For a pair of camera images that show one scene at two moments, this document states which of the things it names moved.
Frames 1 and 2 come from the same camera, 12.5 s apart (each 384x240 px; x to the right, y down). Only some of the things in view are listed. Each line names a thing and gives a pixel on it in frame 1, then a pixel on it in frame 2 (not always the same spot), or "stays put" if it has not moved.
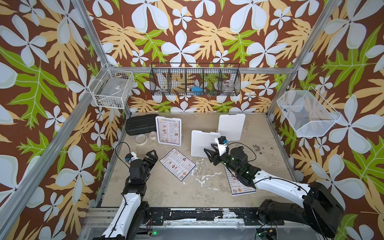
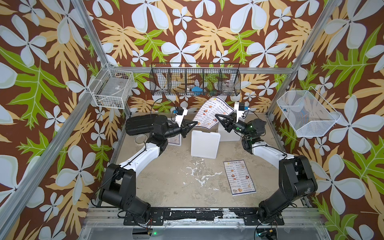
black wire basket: (195, 79) stays put
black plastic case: (139, 124) stays put
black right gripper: (215, 155) → (232, 126)
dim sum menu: (177, 164) → (214, 105)
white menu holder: (200, 140) stays put
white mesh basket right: (309, 114) stays put
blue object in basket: (197, 90) stays put
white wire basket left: (111, 87) stays put
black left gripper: (153, 158) → (189, 124)
